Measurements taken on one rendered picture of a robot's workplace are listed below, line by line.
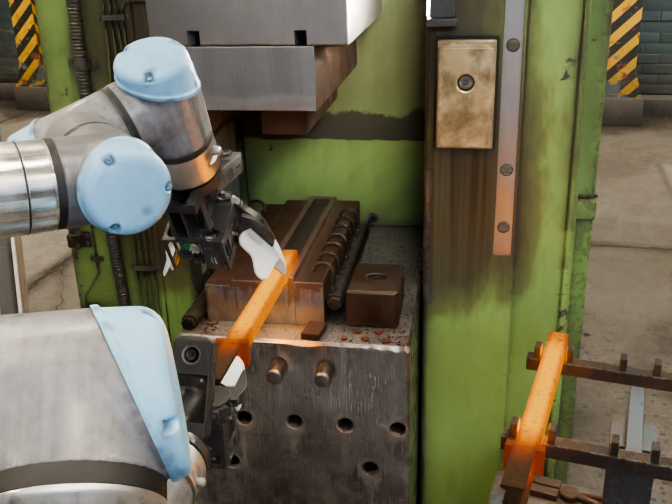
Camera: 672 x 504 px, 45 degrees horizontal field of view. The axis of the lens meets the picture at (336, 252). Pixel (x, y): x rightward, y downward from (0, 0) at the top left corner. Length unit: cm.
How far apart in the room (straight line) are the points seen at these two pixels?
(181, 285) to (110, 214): 89
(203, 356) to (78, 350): 41
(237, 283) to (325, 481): 37
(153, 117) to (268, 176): 99
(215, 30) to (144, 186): 60
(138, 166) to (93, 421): 23
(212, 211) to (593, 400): 216
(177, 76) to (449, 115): 62
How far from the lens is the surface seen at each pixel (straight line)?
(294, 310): 133
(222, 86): 124
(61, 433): 50
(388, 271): 137
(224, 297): 135
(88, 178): 65
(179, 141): 83
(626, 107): 683
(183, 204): 88
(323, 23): 119
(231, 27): 122
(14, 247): 136
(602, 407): 291
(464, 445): 159
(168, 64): 79
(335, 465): 140
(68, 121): 77
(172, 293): 155
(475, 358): 149
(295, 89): 121
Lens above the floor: 152
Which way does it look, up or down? 22 degrees down
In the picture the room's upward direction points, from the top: 2 degrees counter-clockwise
